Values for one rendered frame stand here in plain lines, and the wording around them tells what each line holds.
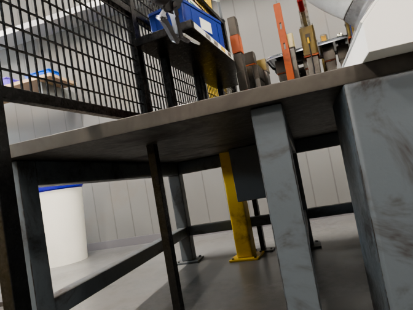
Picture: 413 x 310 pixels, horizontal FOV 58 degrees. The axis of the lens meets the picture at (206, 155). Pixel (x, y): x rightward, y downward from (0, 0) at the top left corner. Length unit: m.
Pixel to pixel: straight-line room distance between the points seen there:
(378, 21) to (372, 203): 0.38
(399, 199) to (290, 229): 0.25
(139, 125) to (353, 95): 0.51
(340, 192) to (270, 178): 2.65
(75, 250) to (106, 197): 0.71
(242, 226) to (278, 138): 1.44
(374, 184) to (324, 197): 2.67
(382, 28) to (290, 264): 0.55
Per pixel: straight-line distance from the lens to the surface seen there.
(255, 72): 1.81
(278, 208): 0.93
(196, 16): 1.51
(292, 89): 0.90
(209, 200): 3.66
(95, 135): 1.03
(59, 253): 3.60
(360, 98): 0.89
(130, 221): 3.96
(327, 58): 1.76
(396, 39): 0.86
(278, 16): 1.74
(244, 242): 2.34
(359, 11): 1.05
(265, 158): 0.93
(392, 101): 0.90
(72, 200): 3.61
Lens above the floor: 0.50
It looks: 4 degrees up
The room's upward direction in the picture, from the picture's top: 10 degrees counter-clockwise
